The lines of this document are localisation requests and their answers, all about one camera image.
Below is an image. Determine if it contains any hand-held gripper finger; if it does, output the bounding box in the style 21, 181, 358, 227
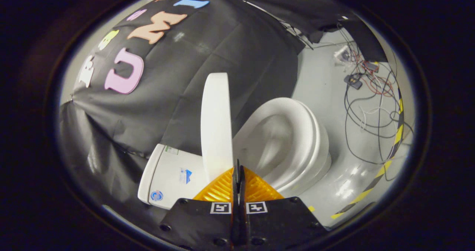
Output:
158, 160, 240, 250
239, 165, 329, 250

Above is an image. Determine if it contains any white toilet lid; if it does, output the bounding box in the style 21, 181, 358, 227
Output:
200, 72, 234, 183

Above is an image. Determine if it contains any white ceramic toilet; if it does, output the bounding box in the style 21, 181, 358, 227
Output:
137, 97, 333, 210

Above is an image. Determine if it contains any white toilet seat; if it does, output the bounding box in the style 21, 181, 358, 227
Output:
233, 97, 323, 192

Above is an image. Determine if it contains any black backdrop cloth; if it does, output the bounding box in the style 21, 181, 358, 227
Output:
56, 0, 388, 222

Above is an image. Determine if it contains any yellow black floor tape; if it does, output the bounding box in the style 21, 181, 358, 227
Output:
307, 88, 405, 220

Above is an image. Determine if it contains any black power adapter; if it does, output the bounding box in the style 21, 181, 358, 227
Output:
343, 74, 363, 90

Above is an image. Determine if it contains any black flat panel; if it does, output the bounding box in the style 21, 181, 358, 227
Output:
348, 16, 389, 63

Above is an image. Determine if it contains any tangle of floor cables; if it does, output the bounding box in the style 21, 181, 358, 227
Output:
334, 30, 414, 181

